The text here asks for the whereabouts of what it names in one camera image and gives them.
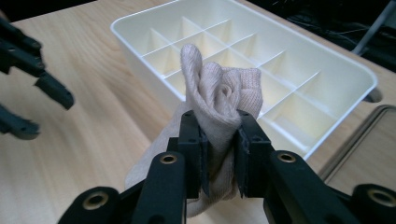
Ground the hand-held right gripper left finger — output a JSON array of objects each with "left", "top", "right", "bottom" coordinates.
[{"left": 132, "top": 110, "right": 210, "bottom": 224}]

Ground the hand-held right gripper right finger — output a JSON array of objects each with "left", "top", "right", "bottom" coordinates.
[{"left": 233, "top": 110, "right": 359, "bottom": 224}]

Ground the beige sock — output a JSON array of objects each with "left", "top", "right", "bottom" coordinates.
[{"left": 124, "top": 43, "right": 264, "bottom": 218}]

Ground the white divided storage box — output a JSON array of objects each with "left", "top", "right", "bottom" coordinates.
[{"left": 110, "top": 0, "right": 379, "bottom": 161}]

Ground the grey metal stand pole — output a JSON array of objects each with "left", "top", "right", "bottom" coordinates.
[{"left": 353, "top": 0, "right": 396, "bottom": 55}]

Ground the metal-framed table cable flap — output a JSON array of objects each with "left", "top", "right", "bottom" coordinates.
[{"left": 317, "top": 105, "right": 396, "bottom": 188}]

